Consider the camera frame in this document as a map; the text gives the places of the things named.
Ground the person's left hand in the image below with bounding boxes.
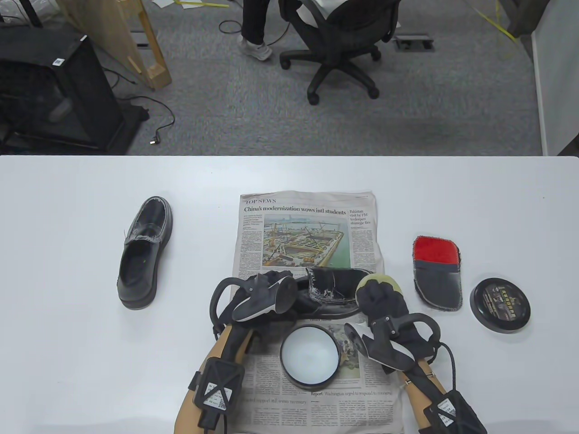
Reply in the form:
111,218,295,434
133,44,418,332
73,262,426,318
221,270,300,337

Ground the person's right hand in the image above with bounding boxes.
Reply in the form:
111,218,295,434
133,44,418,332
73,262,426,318
357,279,441,375

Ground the round yellow polishing sponge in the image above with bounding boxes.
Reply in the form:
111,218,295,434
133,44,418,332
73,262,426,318
356,274,402,309

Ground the black leather loafer shoe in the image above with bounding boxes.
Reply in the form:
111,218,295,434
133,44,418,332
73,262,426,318
118,196,173,309
289,267,374,319

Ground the printed newspaper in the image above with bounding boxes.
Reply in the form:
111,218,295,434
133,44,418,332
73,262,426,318
231,190,405,434

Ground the red and grey polishing mitt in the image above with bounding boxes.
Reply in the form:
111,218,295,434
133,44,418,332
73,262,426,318
413,235,464,311

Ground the round leather care cream jar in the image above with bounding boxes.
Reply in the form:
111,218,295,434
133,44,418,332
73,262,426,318
279,325,341,390

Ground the black cream jar lid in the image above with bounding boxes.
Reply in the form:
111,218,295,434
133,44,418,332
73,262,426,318
470,278,532,334

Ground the person's left forearm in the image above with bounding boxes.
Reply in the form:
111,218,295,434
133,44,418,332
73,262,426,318
174,325,261,434

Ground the black white left hand controller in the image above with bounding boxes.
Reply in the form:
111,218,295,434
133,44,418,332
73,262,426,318
209,274,299,333

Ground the black white hand controller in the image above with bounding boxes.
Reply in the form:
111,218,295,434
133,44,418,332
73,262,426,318
344,314,441,372
209,274,299,333

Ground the black white right hand controller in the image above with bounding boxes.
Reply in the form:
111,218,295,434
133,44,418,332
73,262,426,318
344,314,441,372

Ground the black swivel office chair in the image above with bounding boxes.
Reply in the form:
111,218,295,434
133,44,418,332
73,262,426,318
279,0,402,105

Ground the grey floor outlet box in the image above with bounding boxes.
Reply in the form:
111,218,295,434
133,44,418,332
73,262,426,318
393,33,435,52

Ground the black mesh cabinet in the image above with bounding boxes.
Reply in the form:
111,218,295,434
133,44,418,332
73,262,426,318
0,23,150,155

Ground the white partition panel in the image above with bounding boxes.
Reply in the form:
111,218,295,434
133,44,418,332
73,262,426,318
532,0,579,156

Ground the yellow floor tape strip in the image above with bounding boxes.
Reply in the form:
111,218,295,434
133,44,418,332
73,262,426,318
470,0,518,42

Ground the black wrist module cable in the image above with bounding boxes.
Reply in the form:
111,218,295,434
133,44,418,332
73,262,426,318
437,342,456,396

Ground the black left wrist camera module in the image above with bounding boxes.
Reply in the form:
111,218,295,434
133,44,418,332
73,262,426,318
189,359,246,430

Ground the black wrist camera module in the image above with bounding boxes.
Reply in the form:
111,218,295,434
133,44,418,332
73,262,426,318
418,391,488,434
189,359,246,430

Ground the black right wrist camera module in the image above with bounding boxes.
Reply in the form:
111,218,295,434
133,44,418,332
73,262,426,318
418,391,488,434

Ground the black cable with plug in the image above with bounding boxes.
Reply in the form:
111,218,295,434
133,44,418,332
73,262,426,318
102,68,176,146

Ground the thin black floor cable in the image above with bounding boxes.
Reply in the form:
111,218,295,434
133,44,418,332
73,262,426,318
219,18,290,46

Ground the light wooden frame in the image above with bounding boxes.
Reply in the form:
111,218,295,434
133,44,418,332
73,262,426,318
57,0,172,91

